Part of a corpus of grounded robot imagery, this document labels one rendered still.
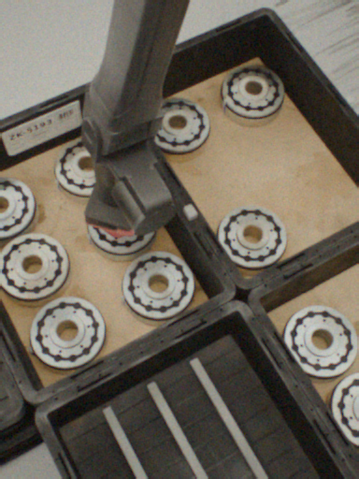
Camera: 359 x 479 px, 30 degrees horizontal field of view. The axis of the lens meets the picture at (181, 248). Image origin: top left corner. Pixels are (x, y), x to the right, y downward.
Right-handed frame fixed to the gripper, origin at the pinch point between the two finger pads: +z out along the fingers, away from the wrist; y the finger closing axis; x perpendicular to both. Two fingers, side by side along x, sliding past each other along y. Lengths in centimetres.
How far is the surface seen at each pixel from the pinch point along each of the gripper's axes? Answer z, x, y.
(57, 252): 1.3, 7.3, -7.3
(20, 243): 1.4, 12.9, -7.6
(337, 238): -6.4, -29.9, 2.8
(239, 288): -6.0, -19.0, -7.9
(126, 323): 3.8, -5.1, -13.9
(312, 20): 18, -20, 61
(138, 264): 1.1, -4.5, -5.8
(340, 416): -0.2, -36.1, -19.1
